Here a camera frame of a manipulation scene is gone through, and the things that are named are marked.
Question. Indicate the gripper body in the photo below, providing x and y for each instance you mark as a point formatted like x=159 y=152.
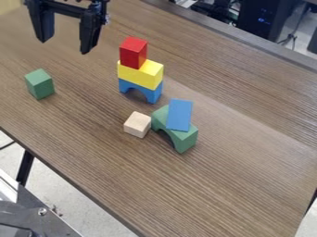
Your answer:
x=66 y=7

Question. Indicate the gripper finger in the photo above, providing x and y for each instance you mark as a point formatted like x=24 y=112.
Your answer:
x=43 y=23
x=88 y=32

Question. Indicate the red rectangular block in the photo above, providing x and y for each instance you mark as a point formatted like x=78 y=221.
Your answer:
x=133 y=52

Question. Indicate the green cube block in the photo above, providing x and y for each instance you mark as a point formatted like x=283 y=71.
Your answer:
x=39 y=83

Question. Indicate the yellow rectangular block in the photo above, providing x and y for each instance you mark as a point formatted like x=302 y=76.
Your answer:
x=141 y=74

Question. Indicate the blue arch block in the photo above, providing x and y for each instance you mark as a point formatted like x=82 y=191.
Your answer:
x=142 y=90

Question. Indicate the natural wood cube block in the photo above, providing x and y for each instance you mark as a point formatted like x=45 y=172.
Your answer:
x=137 y=124

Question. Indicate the blue flat block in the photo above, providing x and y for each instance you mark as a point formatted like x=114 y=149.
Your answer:
x=179 y=114

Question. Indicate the green arch block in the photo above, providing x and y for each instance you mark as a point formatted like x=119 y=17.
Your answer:
x=178 y=135

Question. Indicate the black computer tower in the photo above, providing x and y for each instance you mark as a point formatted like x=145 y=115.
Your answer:
x=266 y=17

